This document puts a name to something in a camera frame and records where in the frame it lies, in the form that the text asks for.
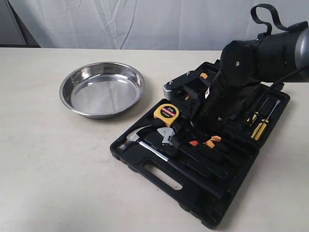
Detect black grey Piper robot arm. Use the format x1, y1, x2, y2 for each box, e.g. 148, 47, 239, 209
171, 21, 309, 147

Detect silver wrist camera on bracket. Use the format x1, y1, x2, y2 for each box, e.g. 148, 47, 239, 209
163, 71, 201, 100

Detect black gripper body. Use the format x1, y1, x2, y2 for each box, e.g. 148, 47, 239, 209
173, 72, 232, 143

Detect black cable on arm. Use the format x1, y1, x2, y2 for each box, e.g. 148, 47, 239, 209
250, 3, 309, 90

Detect white wrinkled backdrop curtain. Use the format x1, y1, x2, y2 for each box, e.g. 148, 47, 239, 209
9, 0, 309, 51

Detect small yellow black screwdriver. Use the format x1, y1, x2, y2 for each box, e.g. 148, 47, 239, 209
247, 97, 269, 127

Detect adjustable wrench black handle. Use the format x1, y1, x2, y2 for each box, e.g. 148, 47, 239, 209
157, 127, 230, 179

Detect black plastic tool case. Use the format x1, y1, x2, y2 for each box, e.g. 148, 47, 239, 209
110, 59, 291, 230

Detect yellow tape measure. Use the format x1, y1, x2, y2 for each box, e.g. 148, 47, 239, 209
153, 103, 180, 127

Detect round stainless steel pan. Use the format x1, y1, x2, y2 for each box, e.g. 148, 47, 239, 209
59, 61, 146, 119

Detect claw hammer black handle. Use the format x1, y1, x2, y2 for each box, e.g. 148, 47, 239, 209
117, 125, 225, 199

